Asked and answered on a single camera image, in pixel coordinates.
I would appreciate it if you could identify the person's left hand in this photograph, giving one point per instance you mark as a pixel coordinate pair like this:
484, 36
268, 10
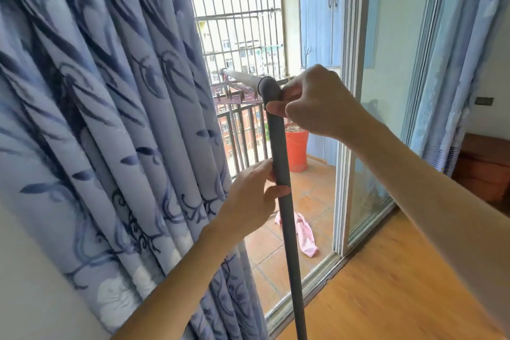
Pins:
249, 200

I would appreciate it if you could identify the person's right hand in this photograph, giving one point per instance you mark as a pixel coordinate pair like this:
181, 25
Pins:
318, 102

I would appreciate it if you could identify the person's left thumb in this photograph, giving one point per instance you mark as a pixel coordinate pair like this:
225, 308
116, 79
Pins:
277, 193

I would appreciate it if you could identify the person's right thumb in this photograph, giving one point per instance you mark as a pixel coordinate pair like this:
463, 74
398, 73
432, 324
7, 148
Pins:
277, 107

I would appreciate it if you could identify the person's left forearm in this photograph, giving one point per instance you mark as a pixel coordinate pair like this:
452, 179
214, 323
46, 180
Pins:
175, 292

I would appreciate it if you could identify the person's right forearm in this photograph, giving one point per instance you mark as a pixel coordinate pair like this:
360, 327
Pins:
434, 208

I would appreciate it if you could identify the pink clothes hanger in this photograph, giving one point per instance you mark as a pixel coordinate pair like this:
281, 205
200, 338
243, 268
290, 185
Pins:
235, 94

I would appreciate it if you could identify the dark balcony railing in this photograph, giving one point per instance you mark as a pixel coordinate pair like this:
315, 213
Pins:
243, 136

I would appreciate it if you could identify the orange plastic bucket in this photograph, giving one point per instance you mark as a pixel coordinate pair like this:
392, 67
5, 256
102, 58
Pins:
297, 148

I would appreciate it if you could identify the pink cloth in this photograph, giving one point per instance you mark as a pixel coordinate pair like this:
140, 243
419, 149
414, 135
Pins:
305, 234

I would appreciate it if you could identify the sliding glass door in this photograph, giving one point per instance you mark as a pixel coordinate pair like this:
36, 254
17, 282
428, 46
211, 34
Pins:
378, 92

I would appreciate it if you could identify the metal window security grille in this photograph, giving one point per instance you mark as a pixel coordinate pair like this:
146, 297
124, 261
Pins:
235, 13

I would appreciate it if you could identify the blue cabinet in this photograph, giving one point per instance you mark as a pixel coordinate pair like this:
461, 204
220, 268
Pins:
322, 9

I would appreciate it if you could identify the blue leaf-patterned curtain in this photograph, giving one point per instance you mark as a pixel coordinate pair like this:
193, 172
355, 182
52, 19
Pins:
99, 132

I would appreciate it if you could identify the light blue flowered curtain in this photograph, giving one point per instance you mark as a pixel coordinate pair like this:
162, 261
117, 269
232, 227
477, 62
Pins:
450, 61

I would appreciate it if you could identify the brown wooden dresser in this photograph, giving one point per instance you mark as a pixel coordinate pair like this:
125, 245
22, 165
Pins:
482, 168

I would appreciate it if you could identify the wall switch plate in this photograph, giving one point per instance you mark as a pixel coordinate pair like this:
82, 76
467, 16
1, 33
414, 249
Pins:
484, 101

